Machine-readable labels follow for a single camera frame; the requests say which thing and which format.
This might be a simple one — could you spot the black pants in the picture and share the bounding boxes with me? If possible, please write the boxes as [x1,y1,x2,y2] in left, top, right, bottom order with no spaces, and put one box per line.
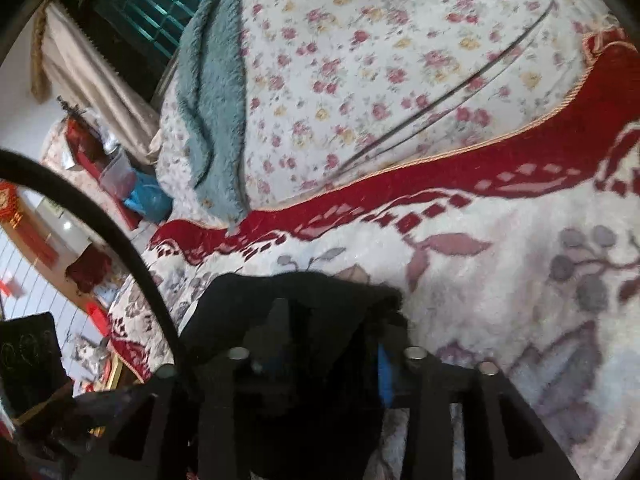
[180,272,402,479]

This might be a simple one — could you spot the floral quilt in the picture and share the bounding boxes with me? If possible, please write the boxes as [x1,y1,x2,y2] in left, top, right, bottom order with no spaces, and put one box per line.
[156,0,616,226]

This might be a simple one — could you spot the blue plastic bag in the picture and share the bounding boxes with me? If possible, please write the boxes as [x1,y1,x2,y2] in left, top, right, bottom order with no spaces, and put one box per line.
[124,171,172,224]

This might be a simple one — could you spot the black cable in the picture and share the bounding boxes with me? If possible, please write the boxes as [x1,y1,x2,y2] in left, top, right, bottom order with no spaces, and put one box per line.
[0,148,184,371]

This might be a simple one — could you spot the red white floral blanket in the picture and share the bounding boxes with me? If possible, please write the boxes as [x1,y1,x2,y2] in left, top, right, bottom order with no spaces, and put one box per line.
[106,27,640,480]

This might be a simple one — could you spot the teal fleece jacket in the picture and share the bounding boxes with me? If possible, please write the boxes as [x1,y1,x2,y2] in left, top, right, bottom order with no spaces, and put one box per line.
[176,0,250,224]

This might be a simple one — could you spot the beige curtain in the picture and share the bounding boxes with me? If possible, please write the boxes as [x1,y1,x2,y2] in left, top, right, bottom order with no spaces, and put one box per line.
[30,0,160,165]

